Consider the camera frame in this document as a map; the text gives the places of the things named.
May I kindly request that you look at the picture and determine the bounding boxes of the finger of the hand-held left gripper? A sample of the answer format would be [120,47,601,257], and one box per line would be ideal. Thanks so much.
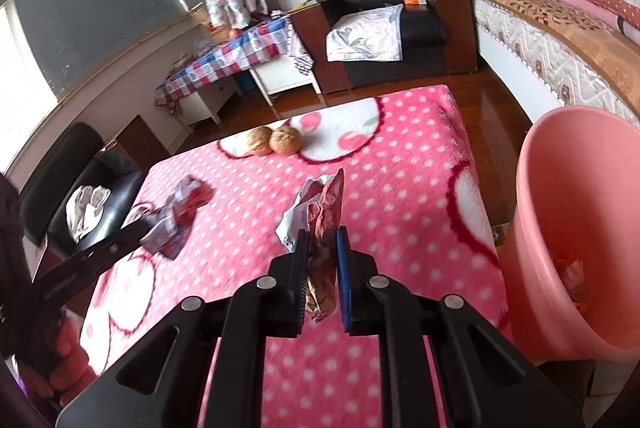
[32,217,157,305]

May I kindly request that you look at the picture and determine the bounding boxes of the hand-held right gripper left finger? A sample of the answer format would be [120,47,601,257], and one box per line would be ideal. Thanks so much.
[56,229,311,428]

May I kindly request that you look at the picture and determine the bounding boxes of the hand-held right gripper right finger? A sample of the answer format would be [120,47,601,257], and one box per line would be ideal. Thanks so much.
[336,228,585,428]

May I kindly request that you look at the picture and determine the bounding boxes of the white brown wrapper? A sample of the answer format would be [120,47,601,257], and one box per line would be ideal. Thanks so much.
[276,167,347,325]

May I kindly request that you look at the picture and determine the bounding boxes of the purple white wrapper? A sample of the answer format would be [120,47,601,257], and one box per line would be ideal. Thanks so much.
[139,175,214,260]

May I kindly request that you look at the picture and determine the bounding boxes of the pink plastic bucket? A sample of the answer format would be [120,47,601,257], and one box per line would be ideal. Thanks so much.
[499,105,640,362]

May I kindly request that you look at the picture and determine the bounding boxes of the person's left hand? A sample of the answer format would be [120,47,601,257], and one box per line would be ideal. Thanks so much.
[20,317,97,409]

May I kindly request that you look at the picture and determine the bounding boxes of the white crumpled cloth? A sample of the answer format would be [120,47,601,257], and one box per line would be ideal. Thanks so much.
[66,184,112,243]

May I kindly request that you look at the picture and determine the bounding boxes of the black leather chair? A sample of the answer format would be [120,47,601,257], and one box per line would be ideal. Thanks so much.
[20,121,149,260]

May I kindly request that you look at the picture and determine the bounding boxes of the pink polka dot blanket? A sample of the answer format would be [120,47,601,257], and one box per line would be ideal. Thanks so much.
[80,84,514,428]

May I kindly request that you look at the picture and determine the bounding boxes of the small brown wooden table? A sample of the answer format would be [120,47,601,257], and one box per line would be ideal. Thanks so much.
[102,114,174,172]

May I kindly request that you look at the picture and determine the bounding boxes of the brown walnut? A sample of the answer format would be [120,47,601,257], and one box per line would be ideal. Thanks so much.
[269,125,303,155]
[246,127,274,157]

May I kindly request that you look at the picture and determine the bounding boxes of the orange printed wrapper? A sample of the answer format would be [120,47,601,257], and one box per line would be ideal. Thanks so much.
[559,257,592,310]

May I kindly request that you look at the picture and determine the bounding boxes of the brown wooden side cabinet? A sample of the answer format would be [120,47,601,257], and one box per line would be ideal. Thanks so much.
[289,1,352,96]
[425,0,481,76]

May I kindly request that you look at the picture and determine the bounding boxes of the plaid-covered white table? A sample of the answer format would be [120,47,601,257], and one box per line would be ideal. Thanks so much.
[155,16,316,114]

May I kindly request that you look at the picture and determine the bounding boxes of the wide grey window blind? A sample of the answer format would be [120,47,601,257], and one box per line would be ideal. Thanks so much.
[0,0,190,110]

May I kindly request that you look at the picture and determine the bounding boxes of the white floral cloth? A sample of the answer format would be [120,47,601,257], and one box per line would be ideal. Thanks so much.
[325,3,405,64]

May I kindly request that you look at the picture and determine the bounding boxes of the bed with patterned quilts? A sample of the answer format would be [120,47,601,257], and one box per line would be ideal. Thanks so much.
[472,0,640,130]

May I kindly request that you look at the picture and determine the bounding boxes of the brown floral bed blanket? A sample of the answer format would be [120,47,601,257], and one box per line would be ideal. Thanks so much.
[467,0,640,98]

